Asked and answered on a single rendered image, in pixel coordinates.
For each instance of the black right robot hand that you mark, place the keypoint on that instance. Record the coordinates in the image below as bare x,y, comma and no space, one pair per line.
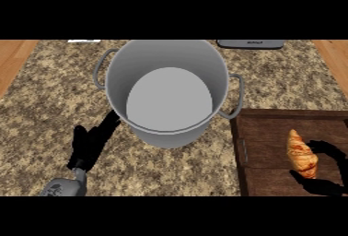
323,181

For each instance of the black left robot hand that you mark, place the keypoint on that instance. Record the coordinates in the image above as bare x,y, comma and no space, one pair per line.
90,144

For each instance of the golden brown croissant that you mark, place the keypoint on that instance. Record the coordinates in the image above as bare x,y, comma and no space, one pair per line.
301,153

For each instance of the dark brown wooden tray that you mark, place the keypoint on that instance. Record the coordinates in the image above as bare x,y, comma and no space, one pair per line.
289,153

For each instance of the large grey metal pot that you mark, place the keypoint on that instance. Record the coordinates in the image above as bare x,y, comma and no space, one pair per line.
169,92

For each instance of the white flat object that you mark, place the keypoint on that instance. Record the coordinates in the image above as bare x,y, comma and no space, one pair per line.
82,40

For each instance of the dark grey flat appliance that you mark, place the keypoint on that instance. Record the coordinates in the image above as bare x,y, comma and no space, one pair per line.
249,44

